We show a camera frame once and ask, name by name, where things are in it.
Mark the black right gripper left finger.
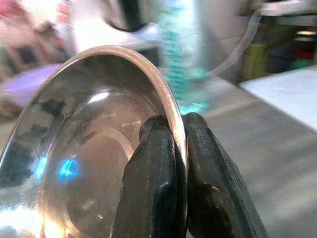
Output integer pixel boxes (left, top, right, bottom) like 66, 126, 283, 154
112, 115, 179, 238

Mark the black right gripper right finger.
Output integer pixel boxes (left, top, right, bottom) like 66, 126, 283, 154
182, 112, 269, 238

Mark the stainless steel bowl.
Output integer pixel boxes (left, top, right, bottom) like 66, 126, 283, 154
0, 45, 189, 238

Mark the white cloth mat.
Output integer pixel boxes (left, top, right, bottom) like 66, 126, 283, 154
239, 65, 317, 132

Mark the green yellow container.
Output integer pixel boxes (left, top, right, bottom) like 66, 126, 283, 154
244, 43, 267, 80

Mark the teal printed plastic bottle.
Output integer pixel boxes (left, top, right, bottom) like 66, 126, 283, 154
157, 0, 211, 115

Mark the clear glass bowl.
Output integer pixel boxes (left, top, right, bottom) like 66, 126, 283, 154
203, 9, 263, 80

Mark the purple plastic lid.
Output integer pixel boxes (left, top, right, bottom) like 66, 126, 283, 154
0, 63, 65, 107

